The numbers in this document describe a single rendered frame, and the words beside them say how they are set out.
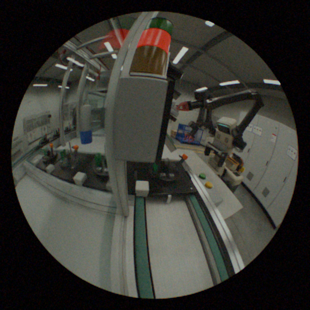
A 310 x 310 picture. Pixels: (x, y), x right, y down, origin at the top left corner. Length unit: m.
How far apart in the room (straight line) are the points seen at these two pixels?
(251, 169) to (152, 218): 3.13
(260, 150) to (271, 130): 0.70
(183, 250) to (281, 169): 2.97
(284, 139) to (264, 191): 1.48
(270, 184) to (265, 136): 1.31
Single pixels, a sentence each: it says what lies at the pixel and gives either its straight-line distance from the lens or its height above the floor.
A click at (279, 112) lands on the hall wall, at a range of 8.31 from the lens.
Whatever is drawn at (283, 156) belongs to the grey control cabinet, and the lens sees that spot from 3.10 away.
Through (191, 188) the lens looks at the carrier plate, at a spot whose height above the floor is 0.97.
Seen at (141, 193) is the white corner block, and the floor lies 0.97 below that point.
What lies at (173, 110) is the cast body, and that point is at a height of 1.26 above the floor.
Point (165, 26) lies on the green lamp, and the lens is 0.20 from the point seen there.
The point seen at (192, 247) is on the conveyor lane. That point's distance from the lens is 0.34.
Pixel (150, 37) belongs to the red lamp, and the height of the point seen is 1.33.
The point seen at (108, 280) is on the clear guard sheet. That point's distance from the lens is 0.15.
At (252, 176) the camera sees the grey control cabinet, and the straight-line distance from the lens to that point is 3.24.
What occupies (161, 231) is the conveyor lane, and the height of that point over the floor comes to 0.92.
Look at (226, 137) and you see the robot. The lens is 1.00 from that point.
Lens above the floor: 1.21
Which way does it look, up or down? 25 degrees down
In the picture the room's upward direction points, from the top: 9 degrees clockwise
